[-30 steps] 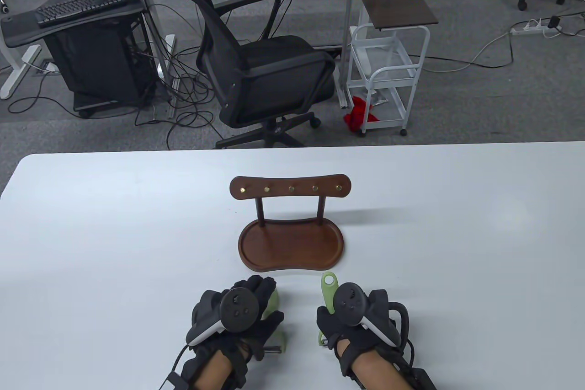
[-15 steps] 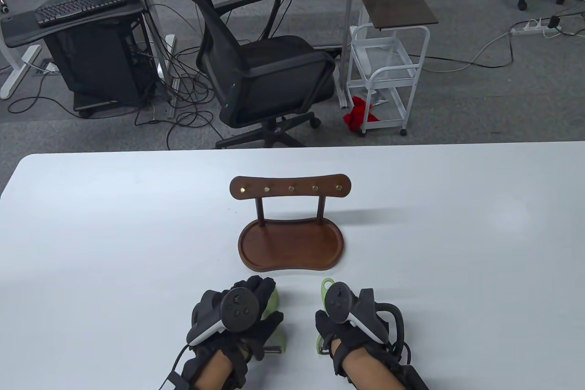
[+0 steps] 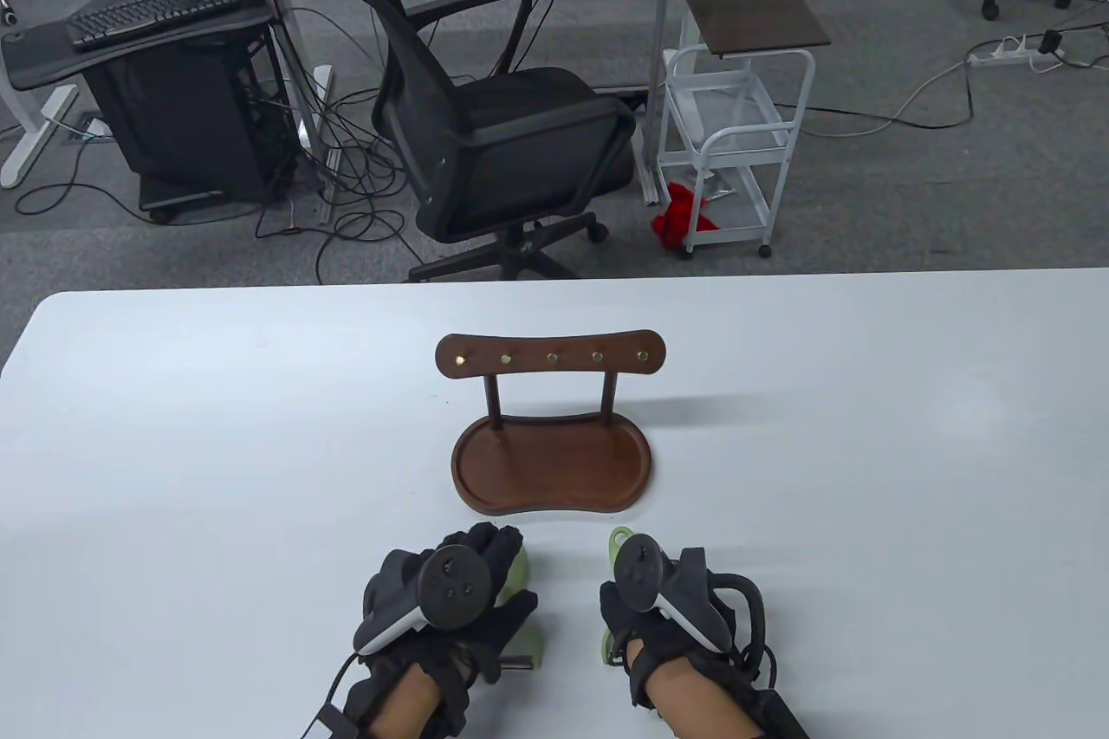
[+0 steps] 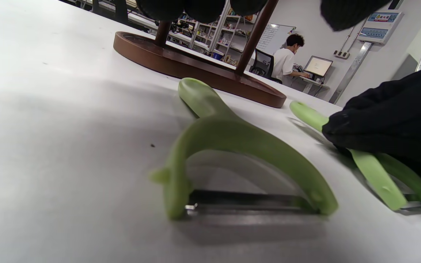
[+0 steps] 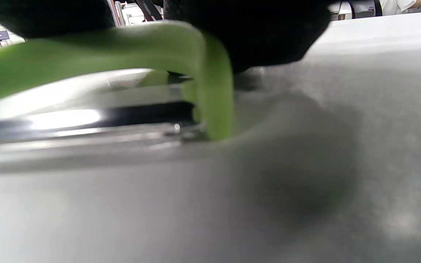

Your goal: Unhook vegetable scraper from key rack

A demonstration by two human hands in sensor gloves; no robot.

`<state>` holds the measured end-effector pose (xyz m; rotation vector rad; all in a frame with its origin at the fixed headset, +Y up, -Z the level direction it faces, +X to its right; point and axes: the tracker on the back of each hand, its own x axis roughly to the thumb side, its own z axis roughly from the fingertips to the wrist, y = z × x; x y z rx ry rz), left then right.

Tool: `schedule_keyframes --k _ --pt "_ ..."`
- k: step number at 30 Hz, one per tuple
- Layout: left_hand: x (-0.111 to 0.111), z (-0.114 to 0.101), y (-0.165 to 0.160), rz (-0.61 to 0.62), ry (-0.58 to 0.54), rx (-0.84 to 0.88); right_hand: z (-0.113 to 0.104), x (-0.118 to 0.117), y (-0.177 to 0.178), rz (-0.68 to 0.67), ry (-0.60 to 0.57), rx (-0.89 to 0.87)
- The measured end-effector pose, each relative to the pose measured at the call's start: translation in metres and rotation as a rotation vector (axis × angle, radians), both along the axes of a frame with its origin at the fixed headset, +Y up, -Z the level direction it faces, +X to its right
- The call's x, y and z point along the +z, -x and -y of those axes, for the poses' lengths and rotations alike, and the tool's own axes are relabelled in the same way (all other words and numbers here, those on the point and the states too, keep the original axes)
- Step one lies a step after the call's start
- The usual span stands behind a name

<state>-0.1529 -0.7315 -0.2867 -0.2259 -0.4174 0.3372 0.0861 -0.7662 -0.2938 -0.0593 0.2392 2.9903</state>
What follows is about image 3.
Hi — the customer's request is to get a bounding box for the black white right hand controller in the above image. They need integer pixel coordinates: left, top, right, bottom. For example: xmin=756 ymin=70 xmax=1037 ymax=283
xmin=613 ymin=536 xmax=738 ymax=653

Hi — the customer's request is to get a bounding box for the white power strip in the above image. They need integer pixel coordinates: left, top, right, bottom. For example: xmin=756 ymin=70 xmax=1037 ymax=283
xmin=966 ymin=36 xmax=1068 ymax=69

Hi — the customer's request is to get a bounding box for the black keyboard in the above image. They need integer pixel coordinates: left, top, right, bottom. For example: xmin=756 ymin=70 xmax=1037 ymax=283
xmin=66 ymin=0 xmax=244 ymax=53

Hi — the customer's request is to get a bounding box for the white rolling cart wooden top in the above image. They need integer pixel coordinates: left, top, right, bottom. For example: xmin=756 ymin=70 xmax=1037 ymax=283
xmin=656 ymin=0 xmax=833 ymax=259

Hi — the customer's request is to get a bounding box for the black white hand controller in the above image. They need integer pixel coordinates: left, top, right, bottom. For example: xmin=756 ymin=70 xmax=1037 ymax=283
xmin=353 ymin=545 xmax=492 ymax=656
xmin=613 ymin=536 xmax=738 ymax=653

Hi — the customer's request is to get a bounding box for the black white left hand controller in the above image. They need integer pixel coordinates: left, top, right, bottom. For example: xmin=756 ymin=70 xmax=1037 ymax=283
xmin=353 ymin=545 xmax=492 ymax=656

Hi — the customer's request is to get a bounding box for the person's right hand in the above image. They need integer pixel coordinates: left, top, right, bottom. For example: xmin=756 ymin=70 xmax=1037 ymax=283
xmin=599 ymin=553 xmax=730 ymax=710

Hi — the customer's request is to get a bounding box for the black mesh office chair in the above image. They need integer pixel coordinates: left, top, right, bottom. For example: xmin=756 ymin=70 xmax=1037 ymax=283
xmin=305 ymin=0 xmax=639 ymax=282

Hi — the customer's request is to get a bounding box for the brown wooden key holder tray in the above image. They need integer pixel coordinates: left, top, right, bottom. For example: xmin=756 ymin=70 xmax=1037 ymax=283
xmin=436 ymin=329 xmax=667 ymax=515

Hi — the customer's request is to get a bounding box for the red cloth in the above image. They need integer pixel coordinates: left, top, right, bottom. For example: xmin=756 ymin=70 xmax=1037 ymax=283
xmin=651 ymin=182 xmax=723 ymax=252

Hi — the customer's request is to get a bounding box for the black computer tower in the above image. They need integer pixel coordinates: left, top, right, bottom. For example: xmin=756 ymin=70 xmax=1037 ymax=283
xmin=80 ymin=29 xmax=291 ymax=224

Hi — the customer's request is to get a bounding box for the white power strip cable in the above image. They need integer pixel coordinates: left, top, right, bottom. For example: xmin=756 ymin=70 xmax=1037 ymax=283
xmin=774 ymin=60 xmax=977 ymax=139

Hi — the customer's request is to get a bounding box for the person's right forearm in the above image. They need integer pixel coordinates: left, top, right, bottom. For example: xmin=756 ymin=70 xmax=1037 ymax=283
xmin=643 ymin=658 xmax=763 ymax=739

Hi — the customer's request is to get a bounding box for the light green clip with metal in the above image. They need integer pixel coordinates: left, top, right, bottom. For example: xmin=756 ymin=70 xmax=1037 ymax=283
xmin=491 ymin=544 xmax=543 ymax=671

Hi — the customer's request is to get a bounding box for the person's left hand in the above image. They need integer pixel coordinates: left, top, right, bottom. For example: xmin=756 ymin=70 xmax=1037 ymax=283
xmin=353 ymin=522 xmax=539 ymax=690

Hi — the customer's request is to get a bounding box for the dark top side desk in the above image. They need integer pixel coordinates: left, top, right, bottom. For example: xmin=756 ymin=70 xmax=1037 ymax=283
xmin=0 ymin=0 xmax=275 ymax=190

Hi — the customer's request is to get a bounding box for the person's left forearm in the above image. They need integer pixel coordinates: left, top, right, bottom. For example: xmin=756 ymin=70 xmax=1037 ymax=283
xmin=345 ymin=659 xmax=476 ymax=739

